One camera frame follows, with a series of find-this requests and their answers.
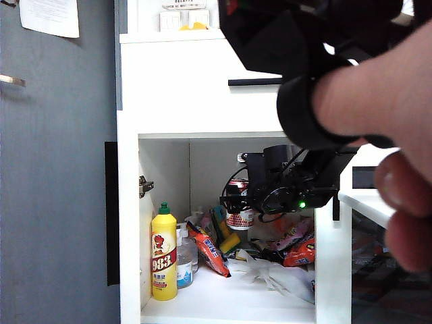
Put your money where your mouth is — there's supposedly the yellow detergent bottle green cap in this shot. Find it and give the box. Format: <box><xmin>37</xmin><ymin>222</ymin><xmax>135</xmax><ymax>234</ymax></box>
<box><xmin>151</xmin><ymin>201</ymin><xmax>179</xmax><ymax>302</ymax></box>

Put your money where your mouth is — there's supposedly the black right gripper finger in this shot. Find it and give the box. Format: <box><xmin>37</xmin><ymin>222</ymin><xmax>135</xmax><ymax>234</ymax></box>
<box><xmin>219</xmin><ymin>193</ymin><xmax>252</xmax><ymax>215</ymax></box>

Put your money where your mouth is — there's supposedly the pink snack bag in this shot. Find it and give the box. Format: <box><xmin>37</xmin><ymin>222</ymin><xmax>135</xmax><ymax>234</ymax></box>
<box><xmin>266</xmin><ymin>217</ymin><xmax>315</xmax><ymax>251</ymax></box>

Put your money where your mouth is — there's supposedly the white label plate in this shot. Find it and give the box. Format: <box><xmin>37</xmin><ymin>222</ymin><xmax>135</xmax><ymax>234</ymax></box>
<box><xmin>161</xmin><ymin>0</ymin><xmax>207</xmax><ymax>10</ymax></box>

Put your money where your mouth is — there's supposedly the black drawer handle bar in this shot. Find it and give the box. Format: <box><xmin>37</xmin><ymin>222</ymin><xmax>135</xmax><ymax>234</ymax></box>
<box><xmin>228</xmin><ymin>78</ymin><xmax>283</xmax><ymax>86</ymax></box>

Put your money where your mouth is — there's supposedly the dark grey tall door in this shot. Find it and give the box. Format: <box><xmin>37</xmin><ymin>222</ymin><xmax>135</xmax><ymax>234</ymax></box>
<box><xmin>0</xmin><ymin>0</ymin><xmax>122</xmax><ymax>324</ymax></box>

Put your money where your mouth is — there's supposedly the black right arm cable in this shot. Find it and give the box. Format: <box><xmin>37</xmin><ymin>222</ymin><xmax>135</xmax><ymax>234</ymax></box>
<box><xmin>221</xmin><ymin>167</ymin><xmax>281</xmax><ymax>224</ymax></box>

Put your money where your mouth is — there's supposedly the white wall switch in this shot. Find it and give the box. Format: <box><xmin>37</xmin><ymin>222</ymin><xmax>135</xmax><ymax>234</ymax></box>
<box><xmin>188</xmin><ymin>9</ymin><xmax>210</xmax><ymax>28</ymax></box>
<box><xmin>159</xmin><ymin>10</ymin><xmax>182</xmax><ymax>32</ymax></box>

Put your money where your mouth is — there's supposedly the black teleoperation handle with strap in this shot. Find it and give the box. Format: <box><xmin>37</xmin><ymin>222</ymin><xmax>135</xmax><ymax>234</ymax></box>
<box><xmin>217</xmin><ymin>0</ymin><xmax>432</xmax><ymax>151</ymax></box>

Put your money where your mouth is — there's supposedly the white paper sheet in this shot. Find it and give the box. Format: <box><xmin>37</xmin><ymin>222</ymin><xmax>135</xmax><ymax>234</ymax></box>
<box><xmin>18</xmin><ymin>0</ymin><xmax>80</xmax><ymax>38</ymax></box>

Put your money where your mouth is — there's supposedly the metal lever handle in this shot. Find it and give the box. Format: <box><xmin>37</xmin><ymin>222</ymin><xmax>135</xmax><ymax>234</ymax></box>
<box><xmin>0</xmin><ymin>74</ymin><xmax>26</xmax><ymax>88</ymax></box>

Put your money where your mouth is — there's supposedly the crumpled white plastic bag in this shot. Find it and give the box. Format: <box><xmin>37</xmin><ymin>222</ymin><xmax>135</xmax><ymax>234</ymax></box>
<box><xmin>229</xmin><ymin>249</ymin><xmax>317</xmax><ymax>304</ymax></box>

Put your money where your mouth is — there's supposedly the white cabinet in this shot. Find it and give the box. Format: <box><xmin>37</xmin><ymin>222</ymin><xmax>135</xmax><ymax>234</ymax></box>
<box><xmin>116</xmin><ymin>28</ymin><xmax>432</xmax><ymax>324</ymax></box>

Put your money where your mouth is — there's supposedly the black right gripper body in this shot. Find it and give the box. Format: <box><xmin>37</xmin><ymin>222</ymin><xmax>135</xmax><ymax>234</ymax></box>
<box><xmin>247</xmin><ymin>164</ymin><xmax>271</xmax><ymax>214</ymax></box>

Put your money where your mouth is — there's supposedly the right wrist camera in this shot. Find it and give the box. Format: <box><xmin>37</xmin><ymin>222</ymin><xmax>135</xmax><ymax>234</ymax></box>
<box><xmin>237</xmin><ymin>151</ymin><xmax>266</xmax><ymax>166</ymax></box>

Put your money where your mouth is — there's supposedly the orange snack bag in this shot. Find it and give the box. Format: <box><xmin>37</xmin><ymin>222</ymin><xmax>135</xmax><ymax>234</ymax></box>
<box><xmin>186</xmin><ymin>221</ymin><xmax>232</xmax><ymax>279</ymax></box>

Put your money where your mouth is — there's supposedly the clear pump bottle blue label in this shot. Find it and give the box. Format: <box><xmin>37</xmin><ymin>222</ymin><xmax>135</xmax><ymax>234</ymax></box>
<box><xmin>175</xmin><ymin>223</ymin><xmax>195</xmax><ymax>290</ymax></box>

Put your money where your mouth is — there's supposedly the wide white drawer front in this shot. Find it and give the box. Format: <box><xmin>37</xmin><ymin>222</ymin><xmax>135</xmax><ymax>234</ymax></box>
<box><xmin>120</xmin><ymin>37</ymin><xmax>288</xmax><ymax>134</ymax></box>

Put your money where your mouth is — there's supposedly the metal cabinet hinge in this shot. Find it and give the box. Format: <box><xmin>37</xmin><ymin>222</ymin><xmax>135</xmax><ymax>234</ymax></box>
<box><xmin>138</xmin><ymin>175</ymin><xmax>155</xmax><ymax>199</ymax></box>

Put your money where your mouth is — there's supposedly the bare human hand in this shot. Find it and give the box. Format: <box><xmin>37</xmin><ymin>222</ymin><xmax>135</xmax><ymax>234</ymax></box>
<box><xmin>313</xmin><ymin>20</ymin><xmax>432</xmax><ymax>274</ymax></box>

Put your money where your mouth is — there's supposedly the red snack bag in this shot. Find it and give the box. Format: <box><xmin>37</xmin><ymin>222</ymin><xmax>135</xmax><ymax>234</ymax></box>
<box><xmin>282</xmin><ymin>238</ymin><xmax>317</xmax><ymax>267</ymax></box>

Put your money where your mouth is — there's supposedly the red white beverage can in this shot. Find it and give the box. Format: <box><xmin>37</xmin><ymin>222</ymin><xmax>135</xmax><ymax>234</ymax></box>
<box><xmin>225</xmin><ymin>178</ymin><xmax>254</xmax><ymax>232</ymax></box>

